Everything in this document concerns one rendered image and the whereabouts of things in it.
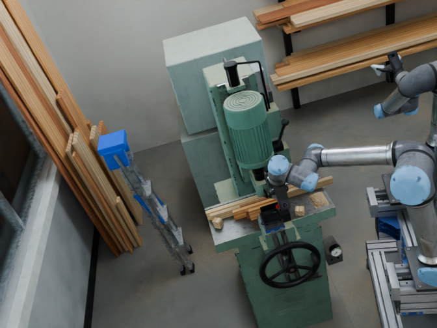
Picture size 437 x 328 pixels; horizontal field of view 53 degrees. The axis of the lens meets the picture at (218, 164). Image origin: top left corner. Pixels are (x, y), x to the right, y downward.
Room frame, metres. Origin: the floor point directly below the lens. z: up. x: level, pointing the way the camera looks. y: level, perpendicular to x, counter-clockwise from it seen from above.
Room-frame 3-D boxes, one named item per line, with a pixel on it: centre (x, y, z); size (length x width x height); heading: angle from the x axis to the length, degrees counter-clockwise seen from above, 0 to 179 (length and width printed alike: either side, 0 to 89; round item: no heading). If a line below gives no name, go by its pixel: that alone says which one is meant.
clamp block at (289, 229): (1.41, -0.18, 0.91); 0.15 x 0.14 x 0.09; 92
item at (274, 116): (1.83, -0.32, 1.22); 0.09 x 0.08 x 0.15; 2
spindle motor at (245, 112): (1.61, -0.17, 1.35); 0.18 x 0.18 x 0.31
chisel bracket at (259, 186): (1.63, -0.17, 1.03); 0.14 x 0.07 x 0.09; 2
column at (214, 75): (1.90, -0.16, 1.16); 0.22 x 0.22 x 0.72; 2
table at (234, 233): (1.50, -0.17, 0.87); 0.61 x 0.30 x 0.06; 92
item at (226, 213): (1.61, -0.21, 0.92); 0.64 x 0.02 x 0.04; 92
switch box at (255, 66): (1.93, -0.30, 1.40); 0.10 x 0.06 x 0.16; 2
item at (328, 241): (1.47, -0.44, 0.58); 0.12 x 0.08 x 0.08; 2
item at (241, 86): (1.75, -0.17, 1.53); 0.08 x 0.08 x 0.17; 2
